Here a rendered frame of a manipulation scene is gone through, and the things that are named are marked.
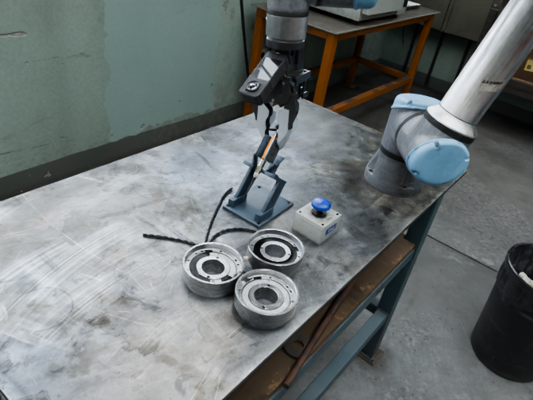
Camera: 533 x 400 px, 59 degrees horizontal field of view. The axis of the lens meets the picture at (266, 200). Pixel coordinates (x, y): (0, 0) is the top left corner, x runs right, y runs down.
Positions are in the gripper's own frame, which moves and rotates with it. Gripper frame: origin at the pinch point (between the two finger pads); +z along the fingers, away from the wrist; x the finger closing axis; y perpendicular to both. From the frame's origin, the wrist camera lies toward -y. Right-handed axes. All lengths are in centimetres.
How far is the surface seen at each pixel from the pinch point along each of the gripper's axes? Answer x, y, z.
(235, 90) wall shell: 133, 180, 59
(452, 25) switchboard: 39, 364, 25
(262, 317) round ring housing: -17.7, -30.0, 14.4
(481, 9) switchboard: 20, 361, 10
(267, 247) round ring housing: -8.7, -14.0, 14.2
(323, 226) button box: -14.9, -3.4, 12.7
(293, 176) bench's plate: 2.4, 16.2, 15.2
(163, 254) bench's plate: 6.2, -26.1, 15.2
